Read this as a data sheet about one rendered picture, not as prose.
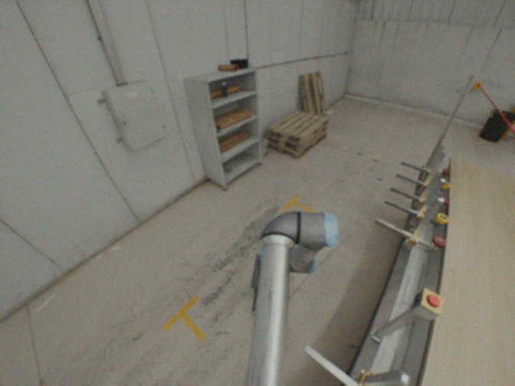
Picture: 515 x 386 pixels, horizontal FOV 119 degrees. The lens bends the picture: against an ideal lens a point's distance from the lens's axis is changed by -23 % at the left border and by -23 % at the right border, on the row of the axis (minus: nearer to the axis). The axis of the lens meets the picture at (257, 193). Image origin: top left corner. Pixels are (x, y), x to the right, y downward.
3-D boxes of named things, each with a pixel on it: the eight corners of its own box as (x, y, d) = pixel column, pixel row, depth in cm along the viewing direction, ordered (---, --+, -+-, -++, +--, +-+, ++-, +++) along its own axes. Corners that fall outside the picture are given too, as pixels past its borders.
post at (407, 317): (369, 337, 91) (414, 309, 62) (373, 328, 94) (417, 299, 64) (377, 342, 89) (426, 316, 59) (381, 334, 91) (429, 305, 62)
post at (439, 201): (403, 246, 133) (438, 198, 101) (405, 242, 135) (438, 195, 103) (408, 248, 131) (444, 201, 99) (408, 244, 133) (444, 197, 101)
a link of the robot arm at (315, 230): (287, 250, 132) (296, 200, 67) (312, 252, 130) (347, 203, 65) (285, 273, 125) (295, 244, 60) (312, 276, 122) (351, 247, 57)
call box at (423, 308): (409, 311, 62) (421, 303, 57) (414, 296, 66) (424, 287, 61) (428, 322, 58) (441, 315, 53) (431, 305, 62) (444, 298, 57)
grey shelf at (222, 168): (206, 181, 320) (182, 79, 218) (243, 157, 371) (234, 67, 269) (224, 191, 297) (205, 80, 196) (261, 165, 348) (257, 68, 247)
